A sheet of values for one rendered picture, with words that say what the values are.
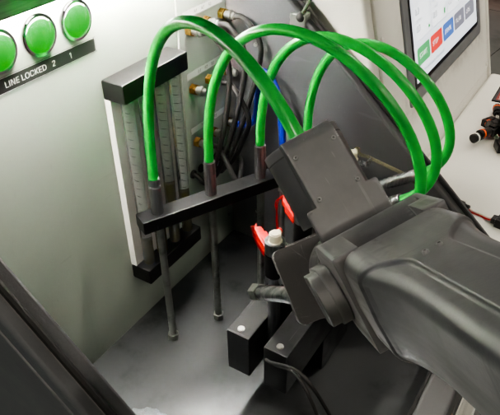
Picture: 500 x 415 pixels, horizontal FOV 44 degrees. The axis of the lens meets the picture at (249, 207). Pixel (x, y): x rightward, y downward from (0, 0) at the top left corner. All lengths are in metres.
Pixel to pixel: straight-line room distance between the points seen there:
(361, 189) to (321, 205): 0.03
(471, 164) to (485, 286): 1.09
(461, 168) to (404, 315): 1.03
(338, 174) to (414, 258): 0.14
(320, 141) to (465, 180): 0.87
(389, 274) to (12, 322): 0.38
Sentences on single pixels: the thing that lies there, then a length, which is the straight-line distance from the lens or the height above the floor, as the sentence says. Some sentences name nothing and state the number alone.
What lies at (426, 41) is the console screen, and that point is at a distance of 1.25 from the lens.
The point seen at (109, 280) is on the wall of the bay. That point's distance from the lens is 1.03.
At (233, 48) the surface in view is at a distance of 0.58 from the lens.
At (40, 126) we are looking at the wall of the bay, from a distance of 0.82.
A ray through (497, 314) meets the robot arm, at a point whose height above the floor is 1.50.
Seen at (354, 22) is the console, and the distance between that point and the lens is 1.03.
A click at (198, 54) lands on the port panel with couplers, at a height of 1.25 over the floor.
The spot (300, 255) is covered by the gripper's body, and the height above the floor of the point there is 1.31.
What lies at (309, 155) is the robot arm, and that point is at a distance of 0.40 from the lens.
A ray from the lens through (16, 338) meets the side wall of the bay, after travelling 0.58.
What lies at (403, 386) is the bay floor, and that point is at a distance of 1.05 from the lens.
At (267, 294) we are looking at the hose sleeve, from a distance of 0.69.
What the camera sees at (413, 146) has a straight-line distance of 0.74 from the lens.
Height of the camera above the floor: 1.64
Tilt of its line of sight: 36 degrees down
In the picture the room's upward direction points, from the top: 1 degrees counter-clockwise
